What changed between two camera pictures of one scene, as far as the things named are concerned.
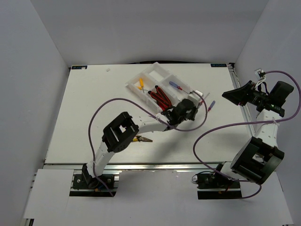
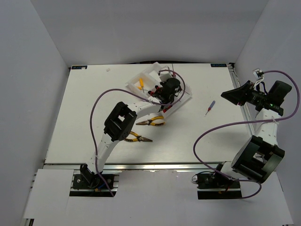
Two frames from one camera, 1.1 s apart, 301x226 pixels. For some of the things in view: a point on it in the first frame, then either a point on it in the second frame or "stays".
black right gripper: [240, 94] stays
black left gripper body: [191, 115] -> [162, 84]
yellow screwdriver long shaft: [141, 84] stays
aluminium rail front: [137, 166] stays
